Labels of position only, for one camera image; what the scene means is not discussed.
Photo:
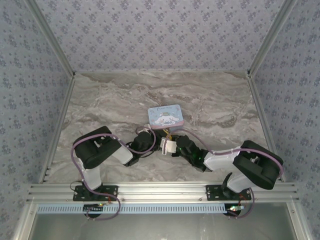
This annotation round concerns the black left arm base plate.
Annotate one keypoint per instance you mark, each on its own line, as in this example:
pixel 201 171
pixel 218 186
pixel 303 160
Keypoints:
pixel 82 196

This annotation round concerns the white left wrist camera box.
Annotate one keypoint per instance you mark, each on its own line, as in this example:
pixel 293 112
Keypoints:
pixel 163 147

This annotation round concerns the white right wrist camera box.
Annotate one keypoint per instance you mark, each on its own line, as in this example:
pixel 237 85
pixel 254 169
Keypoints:
pixel 172 147

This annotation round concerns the aluminium table side rail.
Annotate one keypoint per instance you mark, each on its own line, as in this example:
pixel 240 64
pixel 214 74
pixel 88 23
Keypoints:
pixel 63 120
pixel 260 110

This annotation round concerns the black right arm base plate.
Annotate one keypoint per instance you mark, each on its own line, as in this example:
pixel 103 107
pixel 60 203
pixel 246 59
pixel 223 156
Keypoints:
pixel 215 192

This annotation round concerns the aluminium cross rail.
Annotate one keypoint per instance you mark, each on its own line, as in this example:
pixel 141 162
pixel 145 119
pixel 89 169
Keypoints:
pixel 160 191

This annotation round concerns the blue cartoon tin box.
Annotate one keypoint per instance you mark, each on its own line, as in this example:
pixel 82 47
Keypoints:
pixel 165 116

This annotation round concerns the small circuit board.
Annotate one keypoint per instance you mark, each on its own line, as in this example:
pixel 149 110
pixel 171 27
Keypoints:
pixel 233 208
pixel 93 208

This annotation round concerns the small brass padlock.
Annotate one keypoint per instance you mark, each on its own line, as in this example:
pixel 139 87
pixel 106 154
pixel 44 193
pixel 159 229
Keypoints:
pixel 167 130

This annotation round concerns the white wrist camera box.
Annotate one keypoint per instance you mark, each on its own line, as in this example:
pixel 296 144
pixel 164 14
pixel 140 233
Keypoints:
pixel 163 147
pixel 172 147

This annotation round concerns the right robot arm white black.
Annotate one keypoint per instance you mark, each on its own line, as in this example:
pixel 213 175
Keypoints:
pixel 252 165

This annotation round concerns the aluminium frame post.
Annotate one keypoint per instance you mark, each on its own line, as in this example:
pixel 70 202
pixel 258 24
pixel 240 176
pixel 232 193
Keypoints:
pixel 270 40
pixel 52 40

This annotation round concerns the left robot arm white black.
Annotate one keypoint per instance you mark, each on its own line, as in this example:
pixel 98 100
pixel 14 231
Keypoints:
pixel 92 150

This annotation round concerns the grey metal panel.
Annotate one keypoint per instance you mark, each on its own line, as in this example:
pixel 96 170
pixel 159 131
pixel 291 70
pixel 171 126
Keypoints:
pixel 160 227

